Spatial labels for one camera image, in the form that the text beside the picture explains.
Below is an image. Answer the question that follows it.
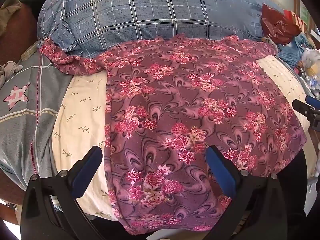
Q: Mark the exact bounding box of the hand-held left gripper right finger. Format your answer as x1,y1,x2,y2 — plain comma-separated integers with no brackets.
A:
205,145,288,240

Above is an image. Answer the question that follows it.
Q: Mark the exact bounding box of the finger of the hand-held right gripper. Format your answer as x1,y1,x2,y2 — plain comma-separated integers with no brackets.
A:
305,95,320,109
292,99,320,131

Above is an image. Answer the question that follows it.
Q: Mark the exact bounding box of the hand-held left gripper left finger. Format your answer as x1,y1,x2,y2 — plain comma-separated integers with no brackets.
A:
20,145,105,240

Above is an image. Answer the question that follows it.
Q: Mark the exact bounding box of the purple floral shirt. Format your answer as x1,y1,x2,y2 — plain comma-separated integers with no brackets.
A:
39,34,307,235

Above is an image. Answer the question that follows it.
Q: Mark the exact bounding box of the clear plastic bag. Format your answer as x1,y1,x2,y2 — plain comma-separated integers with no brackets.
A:
300,47,320,93

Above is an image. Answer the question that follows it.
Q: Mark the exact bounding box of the blue cloth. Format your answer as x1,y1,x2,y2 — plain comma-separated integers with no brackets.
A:
277,33,311,67

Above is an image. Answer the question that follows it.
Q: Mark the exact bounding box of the cream leaf-print bedsheet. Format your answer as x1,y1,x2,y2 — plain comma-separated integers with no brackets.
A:
51,55,313,222

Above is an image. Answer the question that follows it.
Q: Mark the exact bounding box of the red plastic bag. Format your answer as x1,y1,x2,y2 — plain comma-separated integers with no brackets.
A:
260,3,302,46

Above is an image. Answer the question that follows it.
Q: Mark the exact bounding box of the colourful clutter pile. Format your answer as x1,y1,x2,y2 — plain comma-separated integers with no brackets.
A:
284,8,310,32

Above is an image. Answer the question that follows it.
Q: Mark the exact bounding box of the grey star-patterned blanket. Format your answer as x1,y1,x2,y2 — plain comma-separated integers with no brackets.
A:
0,46,73,192

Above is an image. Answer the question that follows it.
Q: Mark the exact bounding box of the grey crumpled cloth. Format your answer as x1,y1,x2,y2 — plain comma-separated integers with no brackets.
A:
0,60,23,87

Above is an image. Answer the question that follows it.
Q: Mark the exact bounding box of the olive beige cloth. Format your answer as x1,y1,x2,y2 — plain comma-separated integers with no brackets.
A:
0,0,22,28

